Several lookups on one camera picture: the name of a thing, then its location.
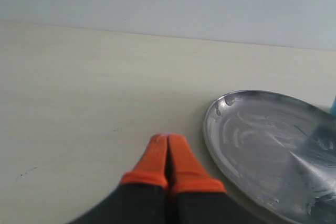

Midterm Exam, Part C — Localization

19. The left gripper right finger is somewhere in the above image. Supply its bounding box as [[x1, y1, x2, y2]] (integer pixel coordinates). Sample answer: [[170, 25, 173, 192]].
[[167, 134, 260, 223]]

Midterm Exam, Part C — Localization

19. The blue pump soap bottle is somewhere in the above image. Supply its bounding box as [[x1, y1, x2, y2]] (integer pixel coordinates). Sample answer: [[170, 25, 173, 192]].
[[329, 97, 336, 116]]

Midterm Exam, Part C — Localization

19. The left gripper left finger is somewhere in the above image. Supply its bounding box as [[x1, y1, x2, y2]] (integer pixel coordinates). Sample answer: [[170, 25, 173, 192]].
[[71, 134, 168, 223]]

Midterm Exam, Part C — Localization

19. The round steel plate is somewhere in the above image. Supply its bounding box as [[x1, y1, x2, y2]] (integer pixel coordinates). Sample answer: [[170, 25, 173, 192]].
[[203, 90, 335, 223]]

